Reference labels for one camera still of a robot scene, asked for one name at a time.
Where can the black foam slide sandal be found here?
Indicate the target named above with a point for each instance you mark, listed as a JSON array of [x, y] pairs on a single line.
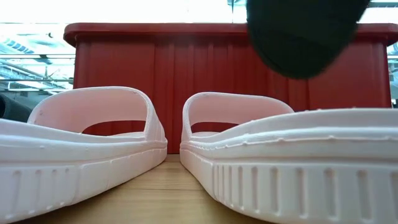
[[12, 109], [304, 37]]

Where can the pink foam slide sandal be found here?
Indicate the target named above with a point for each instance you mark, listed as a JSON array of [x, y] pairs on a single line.
[[62, 174], [311, 186]]

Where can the red plastic bin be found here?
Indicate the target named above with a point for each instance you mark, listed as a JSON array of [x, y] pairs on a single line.
[[186, 68]]

